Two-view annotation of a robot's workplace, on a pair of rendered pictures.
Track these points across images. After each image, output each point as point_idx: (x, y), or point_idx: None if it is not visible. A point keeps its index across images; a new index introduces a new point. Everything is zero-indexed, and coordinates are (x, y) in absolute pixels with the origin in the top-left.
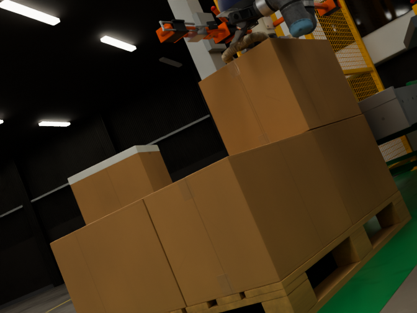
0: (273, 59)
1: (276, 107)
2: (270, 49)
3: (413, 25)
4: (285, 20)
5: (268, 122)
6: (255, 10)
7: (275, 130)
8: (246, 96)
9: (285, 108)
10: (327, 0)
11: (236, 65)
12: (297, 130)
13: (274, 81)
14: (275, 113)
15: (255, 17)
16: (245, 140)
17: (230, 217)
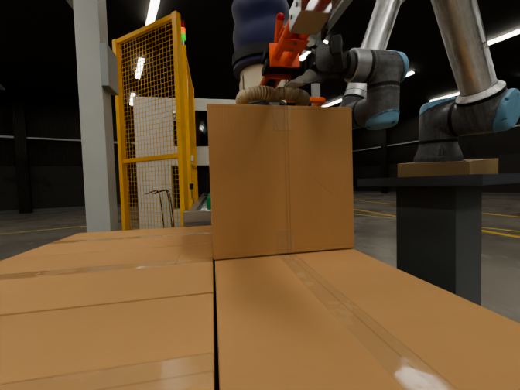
0: (347, 138)
1: (323, 201)
2: (347, 124)
3: (476, 182)
4: (381, 100)
5: (302, 216)
6: (351, 61)
7: (307, 231)
8: (285, 166)
9: (334, 207)
10: None
11: (288, 114)
12: (338, 242)
13: (335, 166)
14: (318, 209)
15: (340, 70)
16: (253, 228)
17: None
